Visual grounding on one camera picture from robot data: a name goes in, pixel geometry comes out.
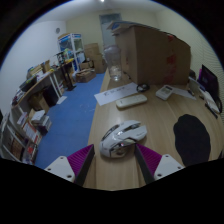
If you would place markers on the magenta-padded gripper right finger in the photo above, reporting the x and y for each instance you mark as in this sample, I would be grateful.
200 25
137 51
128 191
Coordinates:
151 159

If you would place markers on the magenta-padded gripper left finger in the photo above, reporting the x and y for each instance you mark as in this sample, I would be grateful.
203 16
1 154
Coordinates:
79 160

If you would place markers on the white and black computer mouse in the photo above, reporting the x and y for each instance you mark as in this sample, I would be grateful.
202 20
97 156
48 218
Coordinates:
121 138

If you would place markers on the black mouse pad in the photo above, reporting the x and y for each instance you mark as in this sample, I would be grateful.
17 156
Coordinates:
192 140

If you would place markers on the long white remote control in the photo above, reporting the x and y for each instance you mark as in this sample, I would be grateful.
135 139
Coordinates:
131 101

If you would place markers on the cluttered shelf unit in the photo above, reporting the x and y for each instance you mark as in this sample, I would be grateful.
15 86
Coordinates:
23 133

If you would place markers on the white paper sheet with writing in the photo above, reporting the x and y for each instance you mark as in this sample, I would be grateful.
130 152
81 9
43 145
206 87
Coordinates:
111 94

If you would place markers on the long black bar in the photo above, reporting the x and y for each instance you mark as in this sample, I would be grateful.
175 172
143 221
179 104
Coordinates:
211 110

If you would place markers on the white open notebook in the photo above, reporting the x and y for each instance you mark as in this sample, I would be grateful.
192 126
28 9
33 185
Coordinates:
210 101

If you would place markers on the dark computer monitor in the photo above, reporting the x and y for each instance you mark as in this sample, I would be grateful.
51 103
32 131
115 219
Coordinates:
209 80

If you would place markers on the stack of cardboard boxes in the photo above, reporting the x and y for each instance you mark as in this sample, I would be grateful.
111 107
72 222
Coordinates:
91 61

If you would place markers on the clear plastic water jug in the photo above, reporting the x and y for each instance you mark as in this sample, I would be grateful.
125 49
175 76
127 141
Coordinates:
113 63

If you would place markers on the large brown cardboard box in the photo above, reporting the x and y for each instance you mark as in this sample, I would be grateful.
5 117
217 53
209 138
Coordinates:
153 55

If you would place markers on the glass-front display cabinet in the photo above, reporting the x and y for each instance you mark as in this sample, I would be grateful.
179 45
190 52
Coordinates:
71 50

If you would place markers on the grey door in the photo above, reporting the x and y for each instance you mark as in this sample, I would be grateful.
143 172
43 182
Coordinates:
108 30

